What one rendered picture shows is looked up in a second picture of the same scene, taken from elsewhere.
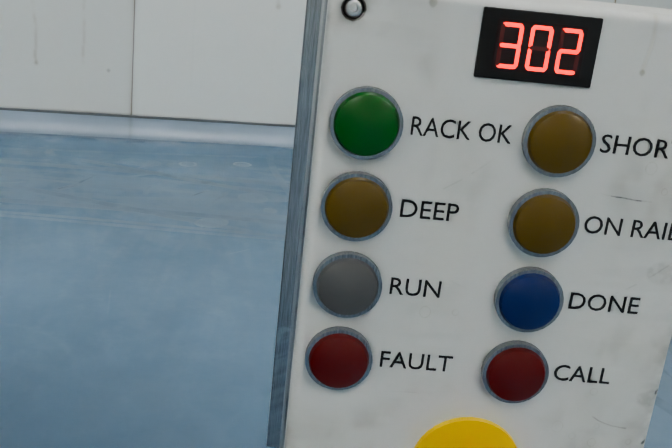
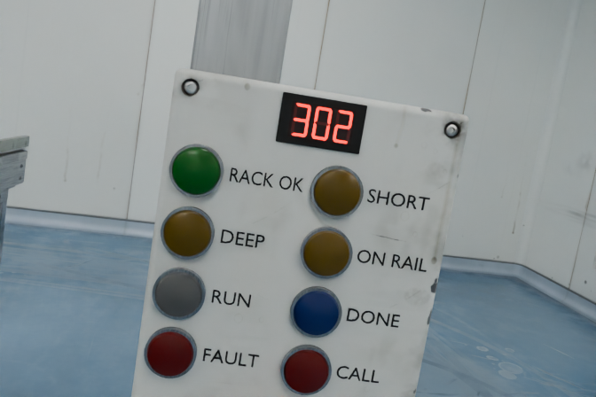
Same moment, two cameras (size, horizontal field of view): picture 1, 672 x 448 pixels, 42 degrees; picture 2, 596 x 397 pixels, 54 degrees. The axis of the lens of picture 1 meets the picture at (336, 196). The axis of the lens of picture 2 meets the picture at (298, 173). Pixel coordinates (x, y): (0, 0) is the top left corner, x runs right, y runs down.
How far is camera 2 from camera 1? 7 cm
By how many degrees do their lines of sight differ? 11
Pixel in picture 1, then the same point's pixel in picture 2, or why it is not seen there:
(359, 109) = (190, 159)
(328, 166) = (168, 201)
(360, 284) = (187, 292)
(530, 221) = (315, 250)
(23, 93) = (53, 200)
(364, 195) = (192, 223)
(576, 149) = (348, 197)
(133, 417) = not seen: outside the picture
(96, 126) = (101, 225)
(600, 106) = (366, 168)
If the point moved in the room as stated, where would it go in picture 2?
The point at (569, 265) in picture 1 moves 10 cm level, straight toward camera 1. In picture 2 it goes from (347, 286) to (298, 347)
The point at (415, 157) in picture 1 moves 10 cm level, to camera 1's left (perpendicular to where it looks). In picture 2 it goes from (232, 198) to (58, 170)
